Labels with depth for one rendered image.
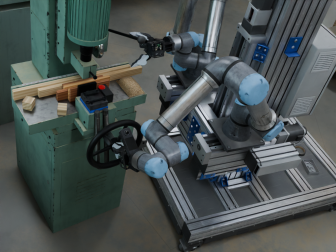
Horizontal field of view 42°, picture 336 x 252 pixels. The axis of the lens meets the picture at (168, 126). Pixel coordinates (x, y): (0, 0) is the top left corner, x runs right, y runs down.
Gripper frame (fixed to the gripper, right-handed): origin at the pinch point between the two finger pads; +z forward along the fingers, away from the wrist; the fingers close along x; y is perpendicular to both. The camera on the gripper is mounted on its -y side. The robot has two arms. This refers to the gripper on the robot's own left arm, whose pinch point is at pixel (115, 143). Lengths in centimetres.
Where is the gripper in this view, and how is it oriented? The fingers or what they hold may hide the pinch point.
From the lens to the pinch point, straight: 188.6
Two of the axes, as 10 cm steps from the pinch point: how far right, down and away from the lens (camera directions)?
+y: 1.4, 9.4, 3.0
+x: 8.2, -2.8, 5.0
